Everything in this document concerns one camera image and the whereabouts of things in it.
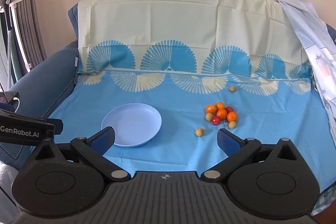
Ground checkered cloth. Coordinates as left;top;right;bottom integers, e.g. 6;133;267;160
311;186;336;216

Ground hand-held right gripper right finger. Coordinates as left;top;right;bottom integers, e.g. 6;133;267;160
201;128;309;183

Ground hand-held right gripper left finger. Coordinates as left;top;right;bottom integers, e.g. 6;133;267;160
22;126;130;183

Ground blue denim sofa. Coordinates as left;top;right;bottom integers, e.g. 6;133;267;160
0;3;336;170

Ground grey curtain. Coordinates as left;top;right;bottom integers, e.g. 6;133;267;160
5;0;47;77

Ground blue fan-print bed sheet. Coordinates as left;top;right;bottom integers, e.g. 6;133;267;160
47;0;332;192

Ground light blue plate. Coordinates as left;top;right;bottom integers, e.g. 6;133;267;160
101;103;162;148

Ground pale floral cloth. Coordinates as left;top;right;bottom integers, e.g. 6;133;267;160
272;0;336;147

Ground white fluffy towel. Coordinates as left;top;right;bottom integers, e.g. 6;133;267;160
0;161;21;203

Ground black smartphone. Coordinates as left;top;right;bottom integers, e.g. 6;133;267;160
0;91;19;104

